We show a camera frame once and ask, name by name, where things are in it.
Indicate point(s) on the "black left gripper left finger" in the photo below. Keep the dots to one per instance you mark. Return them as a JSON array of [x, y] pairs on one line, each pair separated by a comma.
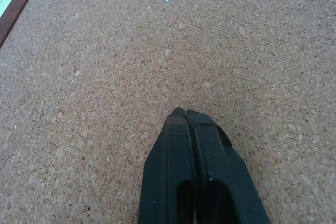
[[168, 171]]

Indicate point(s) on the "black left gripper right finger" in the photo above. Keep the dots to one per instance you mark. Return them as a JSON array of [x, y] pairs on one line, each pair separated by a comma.
[[225, 179]]

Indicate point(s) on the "cork board with brown frame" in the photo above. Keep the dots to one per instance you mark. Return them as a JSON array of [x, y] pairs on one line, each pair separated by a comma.
[[168, 77]]

